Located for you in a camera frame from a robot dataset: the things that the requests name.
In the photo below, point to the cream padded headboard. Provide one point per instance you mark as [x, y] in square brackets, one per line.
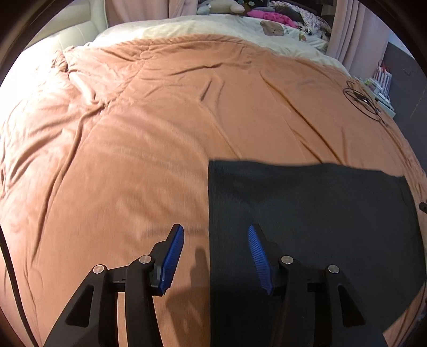
[71, 28]

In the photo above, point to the dark grey knit cloth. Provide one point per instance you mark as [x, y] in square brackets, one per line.
[310, 240]

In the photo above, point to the pink curtain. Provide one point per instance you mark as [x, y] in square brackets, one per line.
[343, 30]

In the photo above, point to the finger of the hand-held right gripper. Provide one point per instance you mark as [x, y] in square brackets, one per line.
[423, 207]

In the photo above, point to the pile of clothes and plush toys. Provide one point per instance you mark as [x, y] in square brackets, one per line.
[267, 11]

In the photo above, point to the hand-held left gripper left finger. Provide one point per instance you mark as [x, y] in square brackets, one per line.
[172, 257]

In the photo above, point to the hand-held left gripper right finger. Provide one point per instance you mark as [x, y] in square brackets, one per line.
[259, 258]

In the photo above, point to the orange-brown quilted blanket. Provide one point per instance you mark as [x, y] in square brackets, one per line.
[140, 140]

